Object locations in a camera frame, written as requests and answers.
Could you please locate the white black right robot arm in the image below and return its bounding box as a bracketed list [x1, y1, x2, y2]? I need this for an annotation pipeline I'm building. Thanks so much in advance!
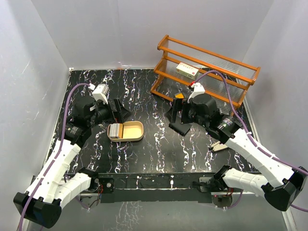
[167, 93, 307, 211]

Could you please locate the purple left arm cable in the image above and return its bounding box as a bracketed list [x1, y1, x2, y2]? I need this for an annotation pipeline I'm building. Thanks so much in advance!
[17, 83, 97, 231]

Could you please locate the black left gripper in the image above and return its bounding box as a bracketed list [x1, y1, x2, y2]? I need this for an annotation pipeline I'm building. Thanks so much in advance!
[88, 98, 132, 128]

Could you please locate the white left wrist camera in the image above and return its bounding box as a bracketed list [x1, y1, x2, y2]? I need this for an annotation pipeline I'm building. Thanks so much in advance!
[92, 84, 109, 104]

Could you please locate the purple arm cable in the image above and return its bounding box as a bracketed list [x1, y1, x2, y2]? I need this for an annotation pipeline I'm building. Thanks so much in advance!
[17, 83, 97, 231]
[190, 70, 308, 213]

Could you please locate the small orange yellow block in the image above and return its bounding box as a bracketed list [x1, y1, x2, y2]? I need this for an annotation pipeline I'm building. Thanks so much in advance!
[175, 93, 184, 99]

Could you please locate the stack of credit cards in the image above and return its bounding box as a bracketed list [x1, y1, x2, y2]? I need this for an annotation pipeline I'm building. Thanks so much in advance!
[109, 123, 123, 139]

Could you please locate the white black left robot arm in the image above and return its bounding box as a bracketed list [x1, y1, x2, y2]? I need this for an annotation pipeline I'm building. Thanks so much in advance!
[13, 97, 131, 229]

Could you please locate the beige flat wooden piece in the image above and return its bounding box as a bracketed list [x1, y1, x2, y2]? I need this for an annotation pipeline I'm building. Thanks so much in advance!
[209, 141, 228, 153]

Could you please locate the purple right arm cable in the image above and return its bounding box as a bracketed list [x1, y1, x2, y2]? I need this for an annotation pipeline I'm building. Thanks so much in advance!
[190, 70, 308, 213]

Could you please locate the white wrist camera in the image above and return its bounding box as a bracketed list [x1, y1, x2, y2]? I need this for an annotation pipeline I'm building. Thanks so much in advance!
[188, 82, 205, 103]
[92, 84, 109, 104]

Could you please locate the white red small box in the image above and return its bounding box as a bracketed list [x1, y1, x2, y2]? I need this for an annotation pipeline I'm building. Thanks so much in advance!
[176, 62, 199, 80]

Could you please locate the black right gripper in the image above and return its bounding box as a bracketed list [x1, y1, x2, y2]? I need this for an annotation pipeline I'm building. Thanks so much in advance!
[166, 98, 208, 128]

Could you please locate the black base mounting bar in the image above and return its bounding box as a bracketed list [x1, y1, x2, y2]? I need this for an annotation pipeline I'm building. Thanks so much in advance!
[98, 172, 218, 203]

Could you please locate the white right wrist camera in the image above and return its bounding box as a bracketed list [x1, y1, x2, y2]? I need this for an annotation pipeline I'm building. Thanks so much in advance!
[188, 82, 205, 103]

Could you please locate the orange wooden shelf rack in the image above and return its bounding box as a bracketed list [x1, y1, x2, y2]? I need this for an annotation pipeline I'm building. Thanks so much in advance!
[151, 35, 261, 113]

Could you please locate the beige oval plastic tray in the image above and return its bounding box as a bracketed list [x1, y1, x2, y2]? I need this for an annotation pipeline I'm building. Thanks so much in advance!
[107, 121, 144, 142]

